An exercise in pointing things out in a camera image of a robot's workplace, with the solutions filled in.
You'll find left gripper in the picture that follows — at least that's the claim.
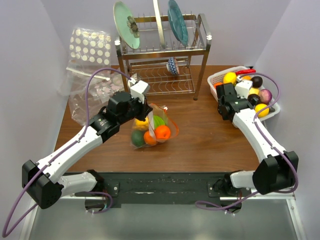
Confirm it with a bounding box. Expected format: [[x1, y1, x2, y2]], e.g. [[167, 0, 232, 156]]
[[118, 94, 153, 125]]

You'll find yellow bell pepper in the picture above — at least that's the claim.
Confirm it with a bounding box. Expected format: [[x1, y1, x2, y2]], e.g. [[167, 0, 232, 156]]
[[133, 117, 149, 131]]

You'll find light green pepper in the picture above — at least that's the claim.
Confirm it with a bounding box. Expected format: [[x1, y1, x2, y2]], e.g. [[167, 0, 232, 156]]
[[153, 115, 167, 129]]

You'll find dark green avocado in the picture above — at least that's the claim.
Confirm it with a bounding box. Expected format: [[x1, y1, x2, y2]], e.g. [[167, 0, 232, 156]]
[[131, 129, 146, 148]]

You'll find orange zip top bag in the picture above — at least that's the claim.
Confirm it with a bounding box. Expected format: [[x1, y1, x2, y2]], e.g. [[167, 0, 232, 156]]
[[130, 103, 179, 149]]

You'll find orange fruit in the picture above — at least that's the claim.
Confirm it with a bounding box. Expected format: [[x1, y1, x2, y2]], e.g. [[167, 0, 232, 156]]
[[241, 75, 251, 80], [154, 125, 171, 140], [143, 131, 157, 146]]

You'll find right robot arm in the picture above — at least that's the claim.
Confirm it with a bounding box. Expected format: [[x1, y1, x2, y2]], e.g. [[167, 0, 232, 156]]
[[216, 83, 299, 197]]

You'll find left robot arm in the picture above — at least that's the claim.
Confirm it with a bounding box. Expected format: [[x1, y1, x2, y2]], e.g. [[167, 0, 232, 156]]
[[22, 91, 153, 209]]

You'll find white food tray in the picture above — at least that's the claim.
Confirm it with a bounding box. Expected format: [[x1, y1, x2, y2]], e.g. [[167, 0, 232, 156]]
[[207, 66, 281, 122]]

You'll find clear crumpled plastic bag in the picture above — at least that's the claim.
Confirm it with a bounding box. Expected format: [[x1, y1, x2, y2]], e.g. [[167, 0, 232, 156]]
[[57, 70, 124, 126]]

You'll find polka dot plastic bag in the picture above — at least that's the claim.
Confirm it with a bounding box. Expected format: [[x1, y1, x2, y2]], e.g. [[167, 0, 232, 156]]
[[66, 27, 112, 81]]

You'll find small orange tangerine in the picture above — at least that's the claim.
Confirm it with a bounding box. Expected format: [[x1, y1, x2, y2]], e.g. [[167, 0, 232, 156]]
[[213, 82, 223, 89]]

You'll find yellow lemon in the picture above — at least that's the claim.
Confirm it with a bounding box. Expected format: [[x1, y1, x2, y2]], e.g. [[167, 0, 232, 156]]
[[223, 72, 237, 85], [254, 103, 270, 118]]

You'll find pale yellow pear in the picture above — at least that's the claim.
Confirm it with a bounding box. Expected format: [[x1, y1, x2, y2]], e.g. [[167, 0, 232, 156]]
[[249, 87, 260, 95]]

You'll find red chili pepper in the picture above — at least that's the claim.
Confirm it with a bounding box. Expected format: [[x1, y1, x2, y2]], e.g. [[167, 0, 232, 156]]
[[235, 68, 256, 76]]

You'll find dark mangosteen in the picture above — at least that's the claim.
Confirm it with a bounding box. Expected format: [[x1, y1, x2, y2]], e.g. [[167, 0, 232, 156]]
[[247, 93, 261, 106], [251, 76, 263, 89]]

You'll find grey patterned bowl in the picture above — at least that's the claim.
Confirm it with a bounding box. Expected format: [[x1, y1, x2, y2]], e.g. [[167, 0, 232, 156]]
[[129, 73, 142, 85]]

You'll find purple onion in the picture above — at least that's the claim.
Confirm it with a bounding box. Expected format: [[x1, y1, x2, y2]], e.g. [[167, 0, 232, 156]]
[[259, 89, 273, 105]]

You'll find blue patterned bowl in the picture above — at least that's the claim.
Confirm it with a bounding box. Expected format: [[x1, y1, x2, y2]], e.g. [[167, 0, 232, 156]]
[[166, 57, 180, 76]]

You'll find metal dish rack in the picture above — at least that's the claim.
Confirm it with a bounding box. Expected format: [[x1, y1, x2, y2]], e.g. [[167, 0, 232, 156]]
[[114, 13, 212, 100]]

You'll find beige plate on edge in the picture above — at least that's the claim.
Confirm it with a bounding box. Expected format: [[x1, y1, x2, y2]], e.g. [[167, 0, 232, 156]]
[[153, 0, 166, 49]]

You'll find green floral plate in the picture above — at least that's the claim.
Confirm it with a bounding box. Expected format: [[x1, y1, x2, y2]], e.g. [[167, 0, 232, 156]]
[[113, 1, 140, 50]]

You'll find teal plate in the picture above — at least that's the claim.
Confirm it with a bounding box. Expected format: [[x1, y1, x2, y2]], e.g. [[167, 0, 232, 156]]
[[167, 0, 189, 47]]

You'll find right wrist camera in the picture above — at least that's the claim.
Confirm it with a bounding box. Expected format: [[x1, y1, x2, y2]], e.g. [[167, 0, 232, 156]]
[[234, 75, 253, 99]]

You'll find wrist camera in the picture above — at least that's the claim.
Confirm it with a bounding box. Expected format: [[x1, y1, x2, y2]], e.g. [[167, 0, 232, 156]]
[[234, 75, 253, 99], [128, 78, 150, 104]]

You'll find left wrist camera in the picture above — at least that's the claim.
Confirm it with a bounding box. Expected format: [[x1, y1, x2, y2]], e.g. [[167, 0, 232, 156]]
[[128, 78, 150, 104]]

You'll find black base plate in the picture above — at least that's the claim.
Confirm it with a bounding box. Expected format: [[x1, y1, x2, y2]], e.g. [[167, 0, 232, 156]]
[[74, 171, 252, 210]]

